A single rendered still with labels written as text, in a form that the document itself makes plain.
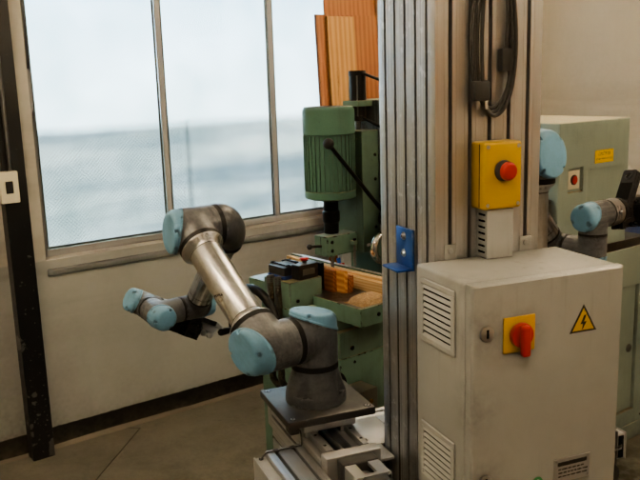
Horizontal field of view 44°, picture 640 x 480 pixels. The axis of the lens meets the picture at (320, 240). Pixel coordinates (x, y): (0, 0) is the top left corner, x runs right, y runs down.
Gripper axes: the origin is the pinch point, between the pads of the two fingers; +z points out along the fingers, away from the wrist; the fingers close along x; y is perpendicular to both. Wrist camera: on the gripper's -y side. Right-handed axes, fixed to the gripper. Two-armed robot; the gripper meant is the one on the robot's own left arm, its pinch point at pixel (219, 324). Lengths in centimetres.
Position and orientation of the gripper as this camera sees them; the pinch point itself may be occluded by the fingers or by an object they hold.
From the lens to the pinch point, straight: 267.0
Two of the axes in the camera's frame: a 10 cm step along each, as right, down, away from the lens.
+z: 6.8, 3.5, 6.4
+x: 6.4, 1.4, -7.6
